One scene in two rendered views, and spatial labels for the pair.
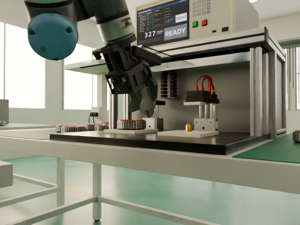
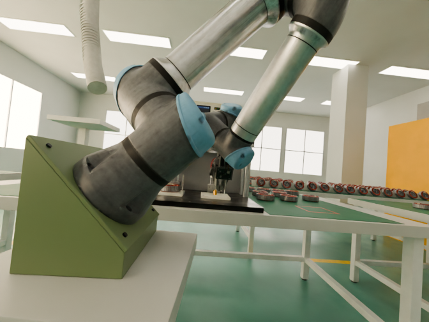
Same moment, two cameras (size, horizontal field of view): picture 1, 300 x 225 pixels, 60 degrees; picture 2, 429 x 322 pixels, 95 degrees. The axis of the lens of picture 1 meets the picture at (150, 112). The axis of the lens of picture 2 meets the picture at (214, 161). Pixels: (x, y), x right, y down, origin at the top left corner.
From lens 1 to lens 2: 0.56 m
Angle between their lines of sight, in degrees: 39
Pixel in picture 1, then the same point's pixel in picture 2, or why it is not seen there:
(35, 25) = (247, 153)
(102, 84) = (84, 138)
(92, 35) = (14, 66)
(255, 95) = (247, 175)
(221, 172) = (267, 222)
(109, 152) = (191, 213)
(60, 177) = (8, 229)
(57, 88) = not seen: outside the picture
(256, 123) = (246, 190)
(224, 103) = not seen: hidden behind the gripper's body
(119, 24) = not seen: hidden behind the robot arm
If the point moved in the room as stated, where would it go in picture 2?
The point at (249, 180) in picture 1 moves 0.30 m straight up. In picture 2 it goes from (279, 225) to (285, 153)
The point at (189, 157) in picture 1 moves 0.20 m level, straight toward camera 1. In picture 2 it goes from (250, 215) to (291, 231)
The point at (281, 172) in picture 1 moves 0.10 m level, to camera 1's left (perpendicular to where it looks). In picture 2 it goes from (293, 221) to (279, 223)
